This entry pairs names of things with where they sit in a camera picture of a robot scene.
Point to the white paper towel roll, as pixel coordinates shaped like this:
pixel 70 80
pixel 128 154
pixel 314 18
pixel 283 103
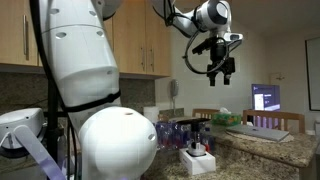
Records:
pixel 150 114

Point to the white box with black top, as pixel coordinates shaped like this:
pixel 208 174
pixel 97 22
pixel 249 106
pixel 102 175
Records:
pixel 200 166

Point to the blue cap water bottle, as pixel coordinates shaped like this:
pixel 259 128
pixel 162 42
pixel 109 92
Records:
pixel 210 141
pixel 180 136
pixel 170 135
pixel 160 136
pixel 187 136

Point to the black spray can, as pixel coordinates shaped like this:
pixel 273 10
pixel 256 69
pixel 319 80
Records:
pixel 196 133

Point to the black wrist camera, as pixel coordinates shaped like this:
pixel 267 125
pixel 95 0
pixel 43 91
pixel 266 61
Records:
pixel 201 46

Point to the white rounded device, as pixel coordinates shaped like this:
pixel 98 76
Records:
pixel 20 123

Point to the black metal pole stand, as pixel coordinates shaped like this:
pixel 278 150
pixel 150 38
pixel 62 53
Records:
pixel 52 133

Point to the silver closed laptop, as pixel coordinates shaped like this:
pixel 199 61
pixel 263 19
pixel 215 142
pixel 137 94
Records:
pixel 260 132

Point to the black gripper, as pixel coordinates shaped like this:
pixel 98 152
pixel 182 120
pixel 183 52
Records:
pixel 219 53

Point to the lit computer monitor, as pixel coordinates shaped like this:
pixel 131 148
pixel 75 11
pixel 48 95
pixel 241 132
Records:
pixel 266 96

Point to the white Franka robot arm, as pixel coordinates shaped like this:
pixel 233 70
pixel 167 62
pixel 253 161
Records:
pixel 80 60

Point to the small wall ornament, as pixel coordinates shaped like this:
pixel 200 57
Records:
pixel 279 78

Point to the green tissue box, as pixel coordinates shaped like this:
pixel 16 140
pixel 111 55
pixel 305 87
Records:
pixel 226 119

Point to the large wooden chair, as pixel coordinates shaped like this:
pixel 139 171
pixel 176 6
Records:
pixel 273 115

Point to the wooden cabinet door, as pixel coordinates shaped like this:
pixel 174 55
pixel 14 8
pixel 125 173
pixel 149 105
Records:
pixel 13 33
pixel 160 50
pixel 130 33

